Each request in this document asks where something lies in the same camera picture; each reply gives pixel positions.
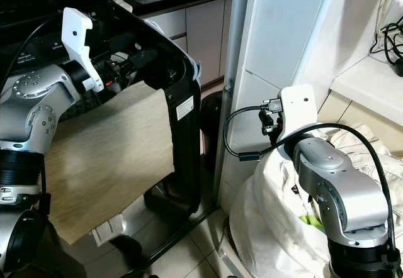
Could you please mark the beige kitchen cabinet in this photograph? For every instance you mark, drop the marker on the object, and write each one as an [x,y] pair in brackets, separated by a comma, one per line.
[201,33]

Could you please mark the green garment piece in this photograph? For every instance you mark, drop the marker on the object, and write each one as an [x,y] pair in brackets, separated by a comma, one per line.
[310,220]

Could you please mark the beige cloth towel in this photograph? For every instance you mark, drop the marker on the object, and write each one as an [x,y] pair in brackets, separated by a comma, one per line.
[110,158]

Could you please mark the white shelf ledge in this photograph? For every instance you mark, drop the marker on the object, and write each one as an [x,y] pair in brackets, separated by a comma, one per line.
[368,86]

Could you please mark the grey metal pole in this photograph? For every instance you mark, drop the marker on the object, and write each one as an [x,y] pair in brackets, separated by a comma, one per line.
[236,39]

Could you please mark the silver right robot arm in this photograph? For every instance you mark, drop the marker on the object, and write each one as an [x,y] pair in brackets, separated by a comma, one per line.
[343,183]

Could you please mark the white laundry pile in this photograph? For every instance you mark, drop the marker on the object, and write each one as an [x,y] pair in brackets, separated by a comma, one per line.
[271,215]

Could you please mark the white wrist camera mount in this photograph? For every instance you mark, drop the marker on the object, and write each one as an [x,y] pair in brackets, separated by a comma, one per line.
[299,111]
[80,39]

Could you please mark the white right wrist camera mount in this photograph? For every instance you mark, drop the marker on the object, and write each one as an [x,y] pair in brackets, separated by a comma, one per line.
[299,111]

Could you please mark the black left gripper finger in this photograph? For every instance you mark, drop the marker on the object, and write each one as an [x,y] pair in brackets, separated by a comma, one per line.
[146,58]

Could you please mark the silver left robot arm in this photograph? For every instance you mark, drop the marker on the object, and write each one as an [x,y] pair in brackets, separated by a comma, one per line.
[31,111]

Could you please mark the white door panel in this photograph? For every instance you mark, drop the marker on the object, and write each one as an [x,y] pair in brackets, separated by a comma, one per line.
[283,33]

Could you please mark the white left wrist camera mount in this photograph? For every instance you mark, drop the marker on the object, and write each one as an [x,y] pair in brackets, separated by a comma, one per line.
[80,39]

